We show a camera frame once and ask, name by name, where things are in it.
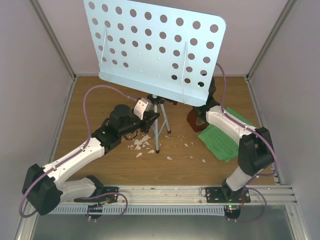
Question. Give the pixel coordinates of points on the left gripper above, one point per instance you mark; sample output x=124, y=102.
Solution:
x=147, y=121

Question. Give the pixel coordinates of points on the wooden metronome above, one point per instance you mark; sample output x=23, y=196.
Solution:
x=196, y=123

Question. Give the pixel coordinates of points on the light blue music stand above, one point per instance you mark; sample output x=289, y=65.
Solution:
x=166, y=52

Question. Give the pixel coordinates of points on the green sheet music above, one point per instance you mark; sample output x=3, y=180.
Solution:
x=220, y=144
x=236, y=115

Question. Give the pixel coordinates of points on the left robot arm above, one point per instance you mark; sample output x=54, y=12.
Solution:
x=45, y=187

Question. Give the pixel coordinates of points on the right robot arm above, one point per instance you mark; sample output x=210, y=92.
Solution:
x=255, y=147

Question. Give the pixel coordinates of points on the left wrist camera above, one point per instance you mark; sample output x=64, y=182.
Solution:
x=143, y=105

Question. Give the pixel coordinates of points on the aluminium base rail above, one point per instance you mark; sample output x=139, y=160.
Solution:
x=194, y=195

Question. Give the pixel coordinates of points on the grey slotted cable duct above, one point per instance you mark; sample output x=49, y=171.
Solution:
x=162, y=210

